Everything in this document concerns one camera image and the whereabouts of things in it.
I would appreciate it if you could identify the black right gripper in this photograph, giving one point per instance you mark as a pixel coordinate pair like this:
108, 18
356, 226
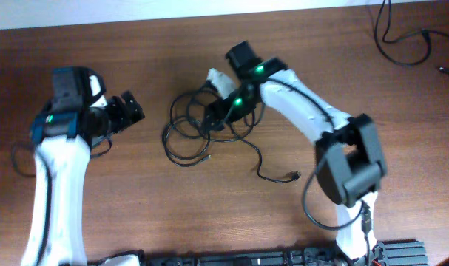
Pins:
219, 106

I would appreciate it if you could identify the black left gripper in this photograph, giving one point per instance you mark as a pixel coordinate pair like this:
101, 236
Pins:
125, 105

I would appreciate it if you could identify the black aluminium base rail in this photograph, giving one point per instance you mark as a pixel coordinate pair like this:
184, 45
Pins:
384, 253

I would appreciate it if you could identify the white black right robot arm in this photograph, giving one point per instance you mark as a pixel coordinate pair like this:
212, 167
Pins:
350, 163

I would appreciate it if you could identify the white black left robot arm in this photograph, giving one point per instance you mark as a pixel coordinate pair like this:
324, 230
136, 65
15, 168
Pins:
74, 121

